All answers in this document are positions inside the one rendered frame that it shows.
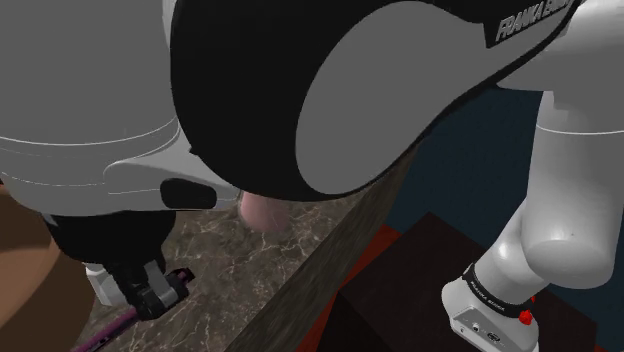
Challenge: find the purple pen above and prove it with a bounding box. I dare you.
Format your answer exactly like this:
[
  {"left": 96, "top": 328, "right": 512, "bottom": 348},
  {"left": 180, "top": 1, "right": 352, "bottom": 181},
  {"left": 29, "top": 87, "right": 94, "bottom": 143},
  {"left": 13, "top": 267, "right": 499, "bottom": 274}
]
[{"left": 70, "top": 269, "right": 196, "bottom": 352}]

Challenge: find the large brown round object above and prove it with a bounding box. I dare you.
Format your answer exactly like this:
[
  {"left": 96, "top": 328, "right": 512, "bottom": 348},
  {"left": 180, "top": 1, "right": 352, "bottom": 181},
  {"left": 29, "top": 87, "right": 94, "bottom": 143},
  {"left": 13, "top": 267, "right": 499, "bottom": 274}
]
[{"left": 0, "top": 184, "right": 97, "bottom": 352}]

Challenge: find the pink rounded cup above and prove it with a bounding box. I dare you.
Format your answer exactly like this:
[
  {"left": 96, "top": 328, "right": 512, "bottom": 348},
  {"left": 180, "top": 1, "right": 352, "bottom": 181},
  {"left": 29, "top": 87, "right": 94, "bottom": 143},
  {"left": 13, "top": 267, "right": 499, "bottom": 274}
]
[{"left": 238, "top": 190, "right": 292, "bottom": 234}]

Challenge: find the dark robot stand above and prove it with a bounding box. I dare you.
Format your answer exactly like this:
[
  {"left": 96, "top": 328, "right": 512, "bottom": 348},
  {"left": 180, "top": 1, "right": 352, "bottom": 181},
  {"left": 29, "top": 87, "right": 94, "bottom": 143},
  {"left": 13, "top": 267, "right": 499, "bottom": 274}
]
[{"left": 315, "top": 211, "right": 599, "bottom": 352}]

